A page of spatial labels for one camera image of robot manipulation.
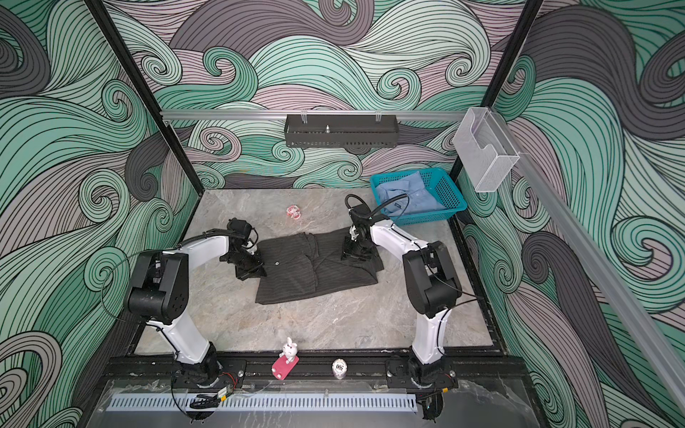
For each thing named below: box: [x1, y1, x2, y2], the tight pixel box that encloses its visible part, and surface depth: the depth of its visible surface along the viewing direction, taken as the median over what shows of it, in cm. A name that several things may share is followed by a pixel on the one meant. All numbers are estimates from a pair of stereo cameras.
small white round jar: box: [331, 358, 348, 380], surface depth 71 cm
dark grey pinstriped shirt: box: [255, 227, 385, 305], surface depth 94 cm
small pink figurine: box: [286, 205, 301, 221], surface depth 112 cm
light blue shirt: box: [376, 171, 446, 215], surface depth 116 cm
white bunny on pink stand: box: [271, 337, 300, 381], surface depth 74 cm
